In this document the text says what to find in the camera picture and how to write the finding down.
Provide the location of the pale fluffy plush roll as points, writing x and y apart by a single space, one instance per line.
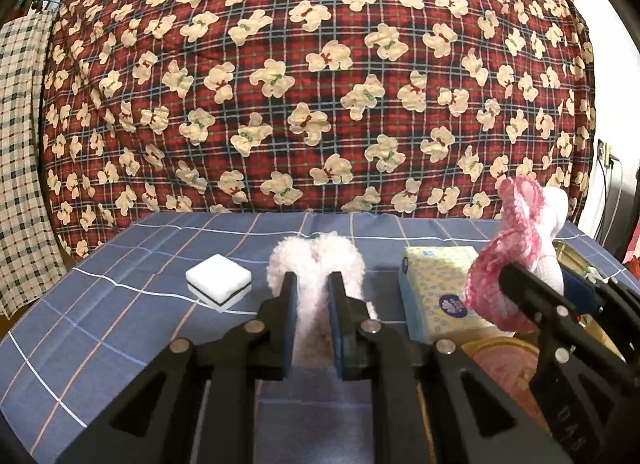
312 264

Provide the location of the pink white knitted item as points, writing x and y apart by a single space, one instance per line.
505 254

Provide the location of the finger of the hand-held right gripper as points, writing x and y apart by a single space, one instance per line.
530 294
582 294

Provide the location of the gold rimmed container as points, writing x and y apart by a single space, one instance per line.
575 251

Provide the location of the red bear printed blanket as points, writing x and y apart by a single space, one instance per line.
320 94

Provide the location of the pale patterned tissue box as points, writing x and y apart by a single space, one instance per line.
435 289

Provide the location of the white sponge block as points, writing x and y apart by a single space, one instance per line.
217 276

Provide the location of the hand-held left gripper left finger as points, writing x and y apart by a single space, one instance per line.
288 334

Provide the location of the gold round tin pink label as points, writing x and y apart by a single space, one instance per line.
500 369

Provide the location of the wall power socket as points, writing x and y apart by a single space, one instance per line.
605 152

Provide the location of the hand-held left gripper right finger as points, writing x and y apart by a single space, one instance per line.
336 334

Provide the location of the blue plaid tablecloth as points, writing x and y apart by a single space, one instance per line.
125 319

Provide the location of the checked cloth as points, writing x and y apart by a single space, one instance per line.
20 144

